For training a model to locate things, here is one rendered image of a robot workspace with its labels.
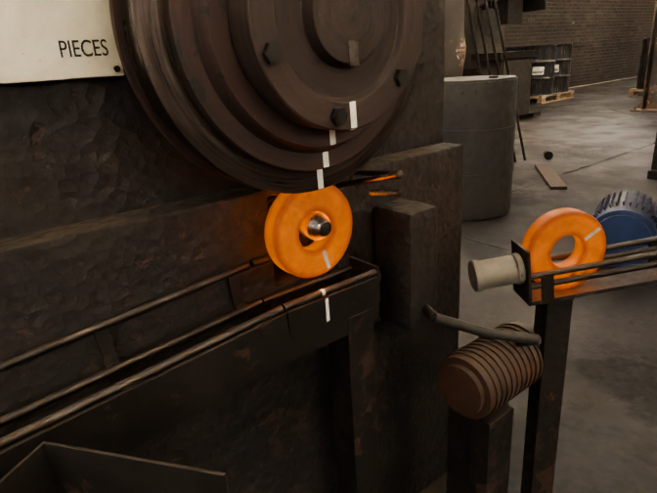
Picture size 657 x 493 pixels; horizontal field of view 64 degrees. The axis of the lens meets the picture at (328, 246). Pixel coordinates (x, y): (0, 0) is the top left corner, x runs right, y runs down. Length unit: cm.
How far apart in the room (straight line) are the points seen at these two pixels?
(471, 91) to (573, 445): 226
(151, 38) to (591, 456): 149
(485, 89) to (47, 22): 291
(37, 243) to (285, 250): 33
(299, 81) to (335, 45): 7
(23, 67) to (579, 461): 153
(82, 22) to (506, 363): 87
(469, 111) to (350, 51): 276
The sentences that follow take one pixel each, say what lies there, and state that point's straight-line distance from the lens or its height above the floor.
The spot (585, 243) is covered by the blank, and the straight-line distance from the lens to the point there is 108.
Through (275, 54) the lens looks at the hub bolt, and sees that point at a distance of 63.
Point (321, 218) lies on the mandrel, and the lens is 80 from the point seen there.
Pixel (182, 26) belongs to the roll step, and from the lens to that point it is 66.
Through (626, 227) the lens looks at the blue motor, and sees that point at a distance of 275.
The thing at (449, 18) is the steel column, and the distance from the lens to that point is 502.
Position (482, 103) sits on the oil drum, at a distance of 344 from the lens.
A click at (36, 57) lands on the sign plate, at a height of 109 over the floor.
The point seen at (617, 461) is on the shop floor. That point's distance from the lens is 172.
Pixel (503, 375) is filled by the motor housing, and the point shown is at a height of 50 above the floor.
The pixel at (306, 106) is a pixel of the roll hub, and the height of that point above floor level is 101.
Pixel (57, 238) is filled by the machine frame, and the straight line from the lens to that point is 76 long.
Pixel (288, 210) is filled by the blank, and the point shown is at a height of 86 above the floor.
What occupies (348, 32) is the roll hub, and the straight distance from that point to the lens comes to 70.
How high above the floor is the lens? 107
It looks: 20 degrees down
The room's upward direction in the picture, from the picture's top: 4 degrees counter-clockwise
